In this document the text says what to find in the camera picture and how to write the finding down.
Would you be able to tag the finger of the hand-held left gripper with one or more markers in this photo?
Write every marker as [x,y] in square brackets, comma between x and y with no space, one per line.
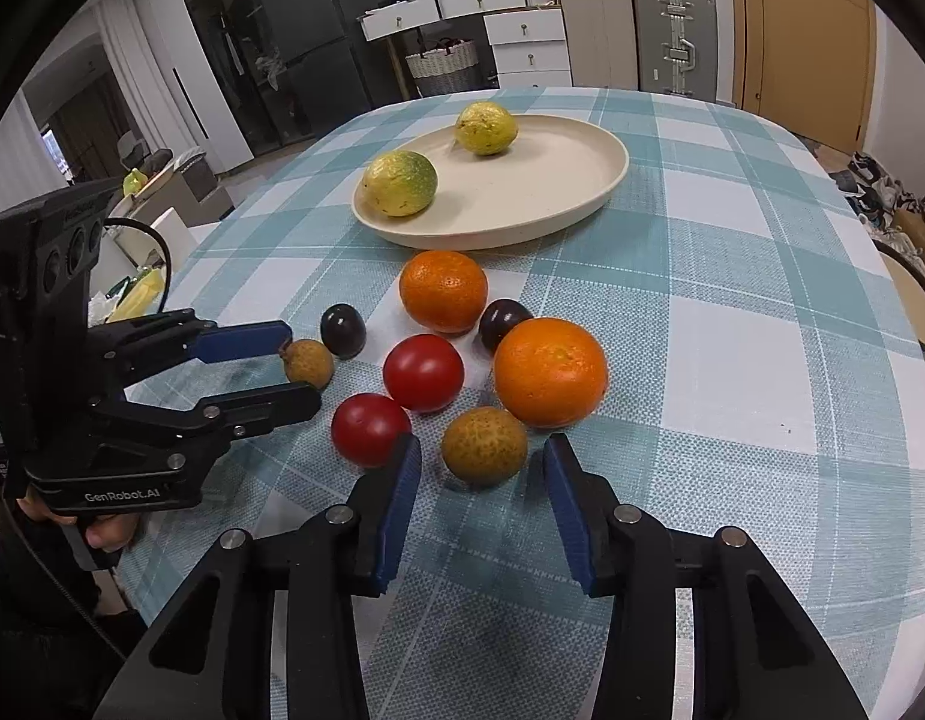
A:
[282,403]
[241,340]

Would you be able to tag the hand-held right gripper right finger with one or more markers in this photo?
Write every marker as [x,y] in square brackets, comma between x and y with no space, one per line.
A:
[571,510]

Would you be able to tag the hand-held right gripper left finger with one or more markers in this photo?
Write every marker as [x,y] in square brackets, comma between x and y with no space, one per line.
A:
[402,510]

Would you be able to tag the small brown longan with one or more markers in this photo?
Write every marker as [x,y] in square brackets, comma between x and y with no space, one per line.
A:
[309,361]

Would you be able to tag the red tomato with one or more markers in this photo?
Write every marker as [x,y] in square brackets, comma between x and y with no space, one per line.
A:
[371,429]
[423,373]

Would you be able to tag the dark purple plum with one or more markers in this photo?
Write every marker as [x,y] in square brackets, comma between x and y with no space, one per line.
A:
[343,328]
[504,319]

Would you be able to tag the large brown longan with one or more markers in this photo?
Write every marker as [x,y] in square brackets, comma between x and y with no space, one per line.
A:
[484,445]

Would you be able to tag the large orange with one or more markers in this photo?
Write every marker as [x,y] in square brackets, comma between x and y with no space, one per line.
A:
[551,371]

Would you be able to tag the small orange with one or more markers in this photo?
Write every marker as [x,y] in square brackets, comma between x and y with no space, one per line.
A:
[444,291]

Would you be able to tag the cream round plate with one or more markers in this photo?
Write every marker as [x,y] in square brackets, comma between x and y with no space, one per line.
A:
[522,180]

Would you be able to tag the person's left forearm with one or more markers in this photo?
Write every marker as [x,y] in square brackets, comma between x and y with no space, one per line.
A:
[27,615]

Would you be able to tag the person's left hand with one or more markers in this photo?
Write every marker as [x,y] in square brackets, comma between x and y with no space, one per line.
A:
[106,534]

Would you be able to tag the grey low table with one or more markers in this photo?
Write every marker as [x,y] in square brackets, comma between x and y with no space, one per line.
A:
[200,187]

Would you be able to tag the yellow bag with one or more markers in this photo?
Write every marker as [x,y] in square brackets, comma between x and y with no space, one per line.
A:
[135,184]

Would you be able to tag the yellow green passion fruit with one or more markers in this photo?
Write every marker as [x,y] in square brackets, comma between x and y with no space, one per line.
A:
[399,184]

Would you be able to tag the teal checkered tablecloth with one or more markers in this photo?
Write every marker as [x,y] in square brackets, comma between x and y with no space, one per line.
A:
[732,352]

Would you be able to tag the white cabinet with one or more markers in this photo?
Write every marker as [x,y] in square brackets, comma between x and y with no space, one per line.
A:
[185,52]

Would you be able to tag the dark glass cabinet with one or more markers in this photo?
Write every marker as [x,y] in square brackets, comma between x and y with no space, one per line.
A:
[222,30]

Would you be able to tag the dark grey refrigerator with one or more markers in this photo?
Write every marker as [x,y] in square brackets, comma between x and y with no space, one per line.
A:
[312,30]

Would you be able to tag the woven basket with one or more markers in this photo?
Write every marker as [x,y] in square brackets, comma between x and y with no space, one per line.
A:
[444,67]

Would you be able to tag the black round rim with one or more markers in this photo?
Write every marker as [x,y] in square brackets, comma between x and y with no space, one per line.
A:
[894,259]

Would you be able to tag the white drawer desk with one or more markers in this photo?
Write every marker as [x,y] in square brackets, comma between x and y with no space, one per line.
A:
[526,26]

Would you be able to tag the pile of shoes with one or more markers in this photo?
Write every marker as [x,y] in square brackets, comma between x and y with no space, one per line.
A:
[875,191]

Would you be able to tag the beige suitcase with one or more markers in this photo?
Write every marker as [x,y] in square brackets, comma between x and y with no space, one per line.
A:
[594,30]

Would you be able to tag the silver suitcase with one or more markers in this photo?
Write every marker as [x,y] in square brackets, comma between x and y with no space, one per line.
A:
[672,30]

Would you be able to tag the wooden door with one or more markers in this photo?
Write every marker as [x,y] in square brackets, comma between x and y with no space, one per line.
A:
[800,37]

